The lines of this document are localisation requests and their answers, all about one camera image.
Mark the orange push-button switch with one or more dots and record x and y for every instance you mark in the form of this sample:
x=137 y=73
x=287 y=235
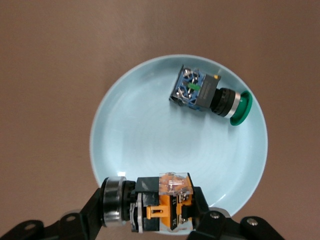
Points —
x=165 y=207

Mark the green push-button switch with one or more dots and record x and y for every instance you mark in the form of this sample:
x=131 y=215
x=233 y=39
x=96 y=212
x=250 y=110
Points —
x=205 y=92

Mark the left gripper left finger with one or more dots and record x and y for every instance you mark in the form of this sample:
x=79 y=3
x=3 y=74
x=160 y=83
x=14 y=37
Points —
x=85 y=225

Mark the light blue plate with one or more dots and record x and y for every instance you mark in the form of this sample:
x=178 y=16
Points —
x=150 y=140

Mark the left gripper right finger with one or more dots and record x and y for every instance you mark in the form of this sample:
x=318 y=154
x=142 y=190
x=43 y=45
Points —
x=215 y=227

